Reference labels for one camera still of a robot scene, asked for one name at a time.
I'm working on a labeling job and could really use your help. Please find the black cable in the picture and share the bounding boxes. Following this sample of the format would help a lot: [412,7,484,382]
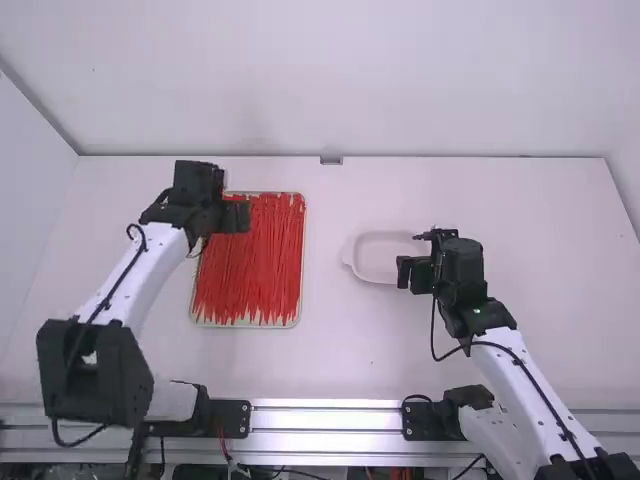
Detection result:
[51,418,110,449]
[429,294,474,363]

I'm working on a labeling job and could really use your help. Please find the row of orange cable ties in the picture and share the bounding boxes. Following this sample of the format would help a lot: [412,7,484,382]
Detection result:
[193,192,307,326]

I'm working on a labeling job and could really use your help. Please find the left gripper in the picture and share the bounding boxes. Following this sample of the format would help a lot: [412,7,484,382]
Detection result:
[187,198,252,237]

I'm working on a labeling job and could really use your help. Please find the white dish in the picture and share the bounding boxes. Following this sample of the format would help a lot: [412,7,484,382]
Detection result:
[339,230,437,288]

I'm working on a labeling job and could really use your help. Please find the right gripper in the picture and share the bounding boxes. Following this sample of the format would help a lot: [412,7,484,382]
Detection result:
[395,242,446,297]

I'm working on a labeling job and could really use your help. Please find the silver rails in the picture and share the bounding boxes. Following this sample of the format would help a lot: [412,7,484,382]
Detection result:
[0,396,640,469]

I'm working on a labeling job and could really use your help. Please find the pale tray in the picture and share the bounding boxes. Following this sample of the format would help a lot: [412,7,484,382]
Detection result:
[188,190,308,331]

